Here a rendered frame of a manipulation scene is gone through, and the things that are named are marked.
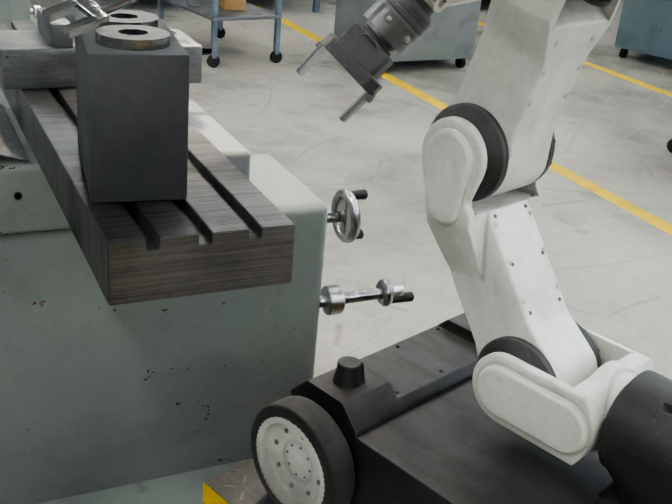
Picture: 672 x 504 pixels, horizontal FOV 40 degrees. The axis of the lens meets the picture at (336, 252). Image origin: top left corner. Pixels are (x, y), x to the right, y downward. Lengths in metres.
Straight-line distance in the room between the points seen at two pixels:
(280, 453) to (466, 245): 0.45
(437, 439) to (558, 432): 0.21
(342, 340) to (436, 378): 1.29
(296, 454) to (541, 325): 0.43
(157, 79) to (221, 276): 0.25
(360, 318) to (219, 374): 1.19
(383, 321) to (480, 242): 1.62
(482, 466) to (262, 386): 0.62
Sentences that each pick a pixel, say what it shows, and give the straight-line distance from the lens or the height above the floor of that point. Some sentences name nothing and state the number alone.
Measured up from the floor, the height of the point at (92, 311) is 0.60.
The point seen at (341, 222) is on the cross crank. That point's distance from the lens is 2.00.
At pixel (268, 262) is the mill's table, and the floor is 0.91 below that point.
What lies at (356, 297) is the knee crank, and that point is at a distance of 1.90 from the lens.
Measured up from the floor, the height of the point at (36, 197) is 0.82.
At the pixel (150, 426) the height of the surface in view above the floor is 0.33.
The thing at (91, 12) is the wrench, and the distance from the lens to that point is 0.85.
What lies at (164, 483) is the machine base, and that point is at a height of 0.20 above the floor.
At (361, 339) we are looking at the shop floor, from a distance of 2.86.
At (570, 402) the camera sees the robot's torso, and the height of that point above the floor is 0.72.
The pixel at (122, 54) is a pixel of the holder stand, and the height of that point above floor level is 1.14.
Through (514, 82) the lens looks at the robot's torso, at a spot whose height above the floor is 1.11.
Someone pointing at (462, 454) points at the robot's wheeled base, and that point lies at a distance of 1.44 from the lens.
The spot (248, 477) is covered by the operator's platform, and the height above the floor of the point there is 0.40.
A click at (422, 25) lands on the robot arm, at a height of 1.14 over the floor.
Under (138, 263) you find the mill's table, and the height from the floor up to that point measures 0.93.
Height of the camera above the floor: 1.40
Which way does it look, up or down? 24 degrees down
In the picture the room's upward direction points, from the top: 5 degrees clockwise
